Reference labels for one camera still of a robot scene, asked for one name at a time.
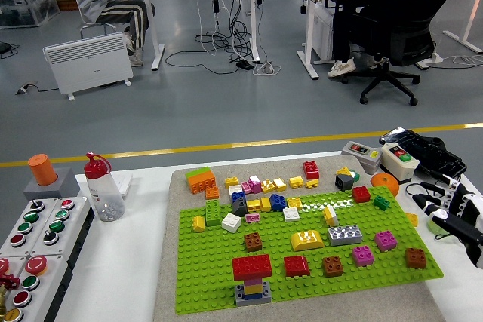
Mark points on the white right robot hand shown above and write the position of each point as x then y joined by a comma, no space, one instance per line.
468,205

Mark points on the pink square brick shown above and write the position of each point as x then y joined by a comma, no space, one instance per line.
385,241
363,256

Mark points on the brown square brick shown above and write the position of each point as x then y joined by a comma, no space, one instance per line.
416,258
333,266
253,242

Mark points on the small green brick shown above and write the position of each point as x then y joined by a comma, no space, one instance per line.
355,177

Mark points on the long grey brick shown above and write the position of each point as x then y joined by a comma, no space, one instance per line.
344,236

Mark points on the yellow wedge brick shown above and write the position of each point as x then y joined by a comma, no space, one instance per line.
343,172

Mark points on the white and yellow brick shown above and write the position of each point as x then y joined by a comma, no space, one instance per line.
330,216

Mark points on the small yellow brick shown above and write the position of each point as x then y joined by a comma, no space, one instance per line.
312,184

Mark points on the yellow curved brick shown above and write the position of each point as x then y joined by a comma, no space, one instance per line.
307,241

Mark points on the white square brick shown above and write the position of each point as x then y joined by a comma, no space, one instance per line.
291,214
231,222

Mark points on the red sloped brick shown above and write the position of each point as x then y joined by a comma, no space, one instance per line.
296,266

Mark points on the pink and white brick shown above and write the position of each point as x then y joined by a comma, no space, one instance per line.
256,185

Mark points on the small pink plate brick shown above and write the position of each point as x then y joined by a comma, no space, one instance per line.
252,218

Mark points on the large red brick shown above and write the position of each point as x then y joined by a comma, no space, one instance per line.
252,267

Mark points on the thin pink brick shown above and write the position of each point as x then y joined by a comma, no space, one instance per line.
253,281

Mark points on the dark grey sloped brick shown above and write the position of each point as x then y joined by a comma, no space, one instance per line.
239,207

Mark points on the thin yellow brick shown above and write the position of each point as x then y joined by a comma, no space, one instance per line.
253,288

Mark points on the thin blue brick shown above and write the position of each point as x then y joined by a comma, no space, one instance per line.
253,295

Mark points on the grey base brick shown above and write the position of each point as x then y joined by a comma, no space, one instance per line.
253,302

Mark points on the tall green brick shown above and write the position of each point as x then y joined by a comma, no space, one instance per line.
213,212

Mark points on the small orange brick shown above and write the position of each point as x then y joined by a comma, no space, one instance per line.
212,193

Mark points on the black power brick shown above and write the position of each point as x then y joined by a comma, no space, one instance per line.
244,65

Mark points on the large orange brick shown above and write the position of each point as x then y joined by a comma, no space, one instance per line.
202,183

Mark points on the green studded baseplate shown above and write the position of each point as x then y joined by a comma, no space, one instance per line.
203,261

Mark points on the lime green flat brick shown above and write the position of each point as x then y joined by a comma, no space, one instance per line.
197,172

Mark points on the green plastic cup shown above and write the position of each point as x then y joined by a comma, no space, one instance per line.
433,226

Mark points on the orange fruit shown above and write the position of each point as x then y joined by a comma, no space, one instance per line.
385,184

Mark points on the black office chair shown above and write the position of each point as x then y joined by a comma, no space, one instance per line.
415,5

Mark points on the white computer case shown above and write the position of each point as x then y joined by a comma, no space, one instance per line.
320,31

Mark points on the grey-brown table mat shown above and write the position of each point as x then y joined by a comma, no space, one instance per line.
166,261

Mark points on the black hanging adapter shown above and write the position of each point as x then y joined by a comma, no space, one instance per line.
216,5

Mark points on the clear bottle red cap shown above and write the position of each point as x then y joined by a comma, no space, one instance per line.
103,194

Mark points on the grey block holder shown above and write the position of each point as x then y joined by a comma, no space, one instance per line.
66,186

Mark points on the white panel heater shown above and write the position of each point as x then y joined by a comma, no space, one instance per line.
87,62

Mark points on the white push-button box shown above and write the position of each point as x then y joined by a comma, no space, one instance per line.
23,227
30,282
56,226
3,266

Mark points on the orange cylinder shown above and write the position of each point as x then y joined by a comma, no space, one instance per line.
41,171

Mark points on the brown box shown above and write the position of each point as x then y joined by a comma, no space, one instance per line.
65,0

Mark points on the floor socket box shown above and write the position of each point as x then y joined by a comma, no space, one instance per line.
24,88

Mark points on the brass fitting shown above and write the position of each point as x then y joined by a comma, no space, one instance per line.
2,299

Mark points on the clear storage crate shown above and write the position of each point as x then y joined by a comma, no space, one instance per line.
22,5

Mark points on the white switch box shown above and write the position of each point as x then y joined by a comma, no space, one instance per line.
400,169

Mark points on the grey switch box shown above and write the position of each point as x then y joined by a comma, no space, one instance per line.
362,160

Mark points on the white wall switch plate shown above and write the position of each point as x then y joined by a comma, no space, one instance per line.
124,182

